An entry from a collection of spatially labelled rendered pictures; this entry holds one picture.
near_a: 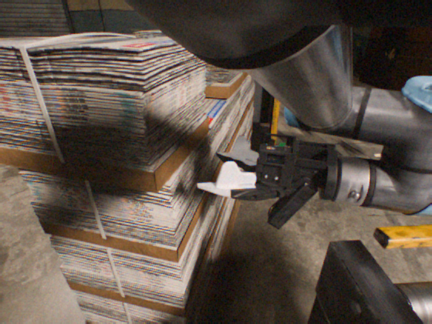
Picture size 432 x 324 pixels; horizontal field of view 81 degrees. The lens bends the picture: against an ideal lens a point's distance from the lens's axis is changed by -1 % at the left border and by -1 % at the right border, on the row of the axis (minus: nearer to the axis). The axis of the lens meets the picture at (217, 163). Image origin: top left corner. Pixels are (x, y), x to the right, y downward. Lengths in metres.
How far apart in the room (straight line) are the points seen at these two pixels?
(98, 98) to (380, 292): 0.46
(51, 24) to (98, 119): 7.80
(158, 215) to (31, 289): 1.10
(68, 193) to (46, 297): 0.91
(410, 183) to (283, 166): 0.17
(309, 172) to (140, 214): 0.35
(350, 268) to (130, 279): 0.56
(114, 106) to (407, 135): 0.40
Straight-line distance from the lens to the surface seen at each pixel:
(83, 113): 0.46
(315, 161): 0.41
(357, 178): 0.41
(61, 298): 1.48
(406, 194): 0.43
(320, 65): 0.17
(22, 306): 1.54
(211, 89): 0.99
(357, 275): 0.41
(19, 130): 0.58
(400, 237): 0.46
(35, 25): 8.41
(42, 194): 0.73
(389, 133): 0.40
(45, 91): 0.50
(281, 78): 0.17
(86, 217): 0.67
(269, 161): 0.39
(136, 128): 0.41
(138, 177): 0.44
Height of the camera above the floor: 1.09
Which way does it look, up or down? 29 degrees down
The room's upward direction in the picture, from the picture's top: straight up
